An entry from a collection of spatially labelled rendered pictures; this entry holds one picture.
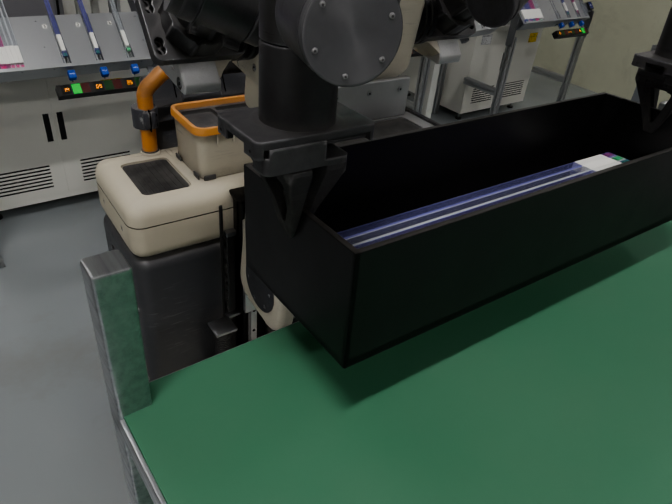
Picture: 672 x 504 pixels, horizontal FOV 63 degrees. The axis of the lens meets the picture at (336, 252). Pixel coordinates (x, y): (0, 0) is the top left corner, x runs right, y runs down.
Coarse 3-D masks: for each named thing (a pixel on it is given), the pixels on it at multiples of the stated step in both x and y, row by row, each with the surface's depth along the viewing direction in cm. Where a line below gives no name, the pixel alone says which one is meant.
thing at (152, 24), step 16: (144, 0) 66; (160, 0) 66; (144, 16) 65; (160, 16) 66; (144, 32) 66; (160, 32) 66; (176, 32) 64; (208, 32) 64; (160, 48) 67; (176, 48) 67; (192, 48) 66; (208, 48) 66; (224, 48) 70; (160, 64) 67
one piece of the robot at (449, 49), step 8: (440, 40) 91; (448, 40) 92; (456, 40) 93; (440, 48) 91; (448, 48) 92; (456, 48) 93; (432, 56) 92; (440, 56) 91; (448, 56) 92; (456, 56) 93
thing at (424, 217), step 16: (592, 160) 75; (608, 160) 75; (624, 160) 75; (528, 176) 69; (544, 176) 69; (560, 176) 69; (576, 176) 70; (480, 192) 64; (496, 192) 64; (512, 192) 64; (528, 192) 65; (432, 208) 60; (448, 208) 60; (464, 208) 60; (480, 208) 60; (368, 224) 56; (384, 224) 56; (400, 224) 56; (416, 224) 56; (432, 224) 57; (352, 240) 53; (368, 240) 53
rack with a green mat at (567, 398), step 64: (640, 256) 77; (128, 320) 43; (512, 320) 63; (576, 320) 64; (640, 320) 65; (128, 384) 46; (192, 384) 51; (256, 384) 52; (320, 384) 52; (384, 384) 53; (448, 384) 54; (512, 384) 55; (576, 384) 55; (640, 384) 56; (128, 448) 48; (192, 448) 46; (256, 448) 46; (320, 448) 47; (384, 448) 47; (448, 448) 48; (512, 448) 48; (576, 448) 49; (640, 448) 50
